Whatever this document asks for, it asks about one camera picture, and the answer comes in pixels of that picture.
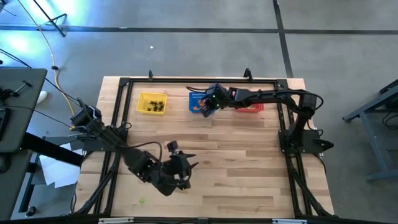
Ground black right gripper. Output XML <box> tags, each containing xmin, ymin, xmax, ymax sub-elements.
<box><xmin>200</xmin><ymin>83</ymin><xmax>233</xmax><ymax>118</ymax></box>

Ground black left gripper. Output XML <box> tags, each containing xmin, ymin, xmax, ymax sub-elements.
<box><xmin>162</xmin><ymin>150</ymin><xmax>200</xmax><ymax>190</ymax></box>

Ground blue plastic basket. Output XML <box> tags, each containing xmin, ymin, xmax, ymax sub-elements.
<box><xmin>188</xmin><ymin>91</ymin><xmax>216</xmax><ymax>114</ymax></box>

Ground red plastic basket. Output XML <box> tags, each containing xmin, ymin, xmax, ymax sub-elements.
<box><xmin>235</xmin><ymin>104</ymin><xmax>265</xmax><ymax>113</ymax></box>

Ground yellow plastic basket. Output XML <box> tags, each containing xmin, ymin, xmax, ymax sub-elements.
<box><xmin>136</xmin><ymin>92</ymin><xmax>169</xmax><ymax>116</ymax></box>

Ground white paper sheets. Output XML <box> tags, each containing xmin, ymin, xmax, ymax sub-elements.
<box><xmin>39</xmin><ymin>141</ymin><xmax>86</xmax><ymax>189</ymax></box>

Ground black desk support beam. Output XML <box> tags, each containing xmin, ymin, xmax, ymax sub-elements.
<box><xmin>21</xmin><ymin>132</ymin><xmax>85</xmax><ymax>167</ymax></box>

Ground person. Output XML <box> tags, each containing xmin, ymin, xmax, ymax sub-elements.
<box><xmin>35</xmin><ymin>90</ymin><xmax>49</xmax><ymax>105</ymax></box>

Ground black stand legs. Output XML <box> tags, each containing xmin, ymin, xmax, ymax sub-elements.
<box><xmin>32</xmin><ymin>0</ymin><xmax>68</xmax><ymax>37</ymax></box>

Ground dark grey desk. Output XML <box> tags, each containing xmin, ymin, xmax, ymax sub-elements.
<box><xmin>0</xmin><ymin>149</ymin><xmax>35</xmax><ymax>220</ymax></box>

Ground black desk lever clamp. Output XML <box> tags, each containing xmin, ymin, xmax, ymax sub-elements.
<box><xmin>14</xmin><ymin>80</ymin><xmax>34</xmax><ymax>94</ymax></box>

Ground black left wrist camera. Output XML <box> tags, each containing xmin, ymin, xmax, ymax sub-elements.
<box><xmin>167</xmin><ymin>140</ymin><xmax>180</xmax><ymax>156</ymax></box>

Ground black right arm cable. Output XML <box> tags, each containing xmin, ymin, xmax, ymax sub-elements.
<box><xmin>185</xmin><ymin>85</ymin><xmax>215</xmax><ymax>93</ymax></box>

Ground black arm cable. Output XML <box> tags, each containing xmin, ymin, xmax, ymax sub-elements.
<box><xmin>185</xmin><ymin>85</ymin><xmax>215</xmax><ymax>93</ymax></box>
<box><xmin>121</xmin><ymin>141</ymin><xmax>192</xmax><ymax>189</ymax></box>

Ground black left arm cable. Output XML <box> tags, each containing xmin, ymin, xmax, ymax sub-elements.
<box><xmin>121</xmin><ymin>141</ymin><xmax>192</xmax><ymax>189</ymax></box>

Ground black aluminium table frame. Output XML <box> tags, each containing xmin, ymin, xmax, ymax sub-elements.
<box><xmin>70</xmin><ymin>76</ymin><xmax>336</xmax><ymax>224</ymax></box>

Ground white metal bracket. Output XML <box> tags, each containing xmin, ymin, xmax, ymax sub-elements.
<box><xmin>98</xmin><ymin>217</ymin><xmax>134</xmax><ymax>224</ymax></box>
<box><xmin>272</xmin><ymin>218</ymin><xmax>308</xmax><ymax>224</ymax></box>

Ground yellow floor cable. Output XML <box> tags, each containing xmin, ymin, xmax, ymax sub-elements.
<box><xmin>17</xmin><ymin>0</ymin><xmax>77</xmax><ymax>130</ymax></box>

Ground black desk cable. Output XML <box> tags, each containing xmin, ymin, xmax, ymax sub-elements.
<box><xmin>4</xmin><ymin>105</ymin><xmax>74</xmax><ymax>129</ymax></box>

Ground blue-grey table frame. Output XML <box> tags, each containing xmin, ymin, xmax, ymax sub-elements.
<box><xmin>341</xmin><ymin>79</ymin><xmax>398</xmax><ymax>183</ymax></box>

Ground black floor cable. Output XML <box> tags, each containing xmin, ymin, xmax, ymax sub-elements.
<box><xmin>0</xmin><ymin>48</ymin><xmax>83</xmax><ymax>106</ymax></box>

